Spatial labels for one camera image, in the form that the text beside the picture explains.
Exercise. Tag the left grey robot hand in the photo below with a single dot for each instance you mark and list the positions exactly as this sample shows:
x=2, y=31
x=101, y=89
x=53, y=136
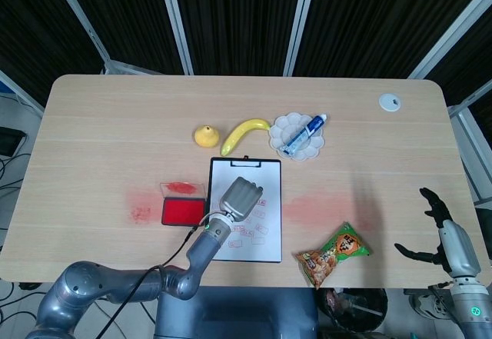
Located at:
x=240, y=198

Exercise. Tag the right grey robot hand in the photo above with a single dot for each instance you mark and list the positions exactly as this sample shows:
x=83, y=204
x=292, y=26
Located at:
x=459, y=248

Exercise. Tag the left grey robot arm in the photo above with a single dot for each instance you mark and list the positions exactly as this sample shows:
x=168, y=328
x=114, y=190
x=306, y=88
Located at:
x=203, y=254

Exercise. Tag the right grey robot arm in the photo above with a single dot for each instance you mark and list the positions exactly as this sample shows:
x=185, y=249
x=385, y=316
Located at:
x=473, y=316

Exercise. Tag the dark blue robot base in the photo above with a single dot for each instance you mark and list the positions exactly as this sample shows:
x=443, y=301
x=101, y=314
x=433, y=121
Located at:
x=250, y=312

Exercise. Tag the black clipboard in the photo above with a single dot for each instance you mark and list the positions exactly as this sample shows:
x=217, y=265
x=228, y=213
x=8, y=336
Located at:
x=245, y=163

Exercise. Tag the red ink pad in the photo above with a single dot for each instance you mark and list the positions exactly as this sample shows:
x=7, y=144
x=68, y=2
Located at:
x=182, y=213

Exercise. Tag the yellow banana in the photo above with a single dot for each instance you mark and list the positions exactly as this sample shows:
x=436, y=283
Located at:
x=240, y=131

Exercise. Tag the yellow pear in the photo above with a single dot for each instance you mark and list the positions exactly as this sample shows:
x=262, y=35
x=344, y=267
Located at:
x=207, y=137

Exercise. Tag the white flower-shaped palette dish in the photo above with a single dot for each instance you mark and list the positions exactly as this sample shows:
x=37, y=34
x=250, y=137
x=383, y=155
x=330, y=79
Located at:
x=282, y=123

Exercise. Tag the blue white toothpaste tube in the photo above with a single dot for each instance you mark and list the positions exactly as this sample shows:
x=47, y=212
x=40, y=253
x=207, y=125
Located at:
x=303, y=133

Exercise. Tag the green orange snack bag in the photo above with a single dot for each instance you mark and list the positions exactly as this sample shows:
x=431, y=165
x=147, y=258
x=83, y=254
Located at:
x=338, y=248

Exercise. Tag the black trash bin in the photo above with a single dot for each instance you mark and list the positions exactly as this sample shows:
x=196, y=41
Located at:
x=353, y=310

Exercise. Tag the black monitor device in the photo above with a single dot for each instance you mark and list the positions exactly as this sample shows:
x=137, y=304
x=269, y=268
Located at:
x=9, y=141

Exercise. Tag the grey aluminium partition post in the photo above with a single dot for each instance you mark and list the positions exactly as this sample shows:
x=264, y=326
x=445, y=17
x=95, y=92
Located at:
x=449, y=33
x=300, y=24
x=80, y=20
x=177, y=24

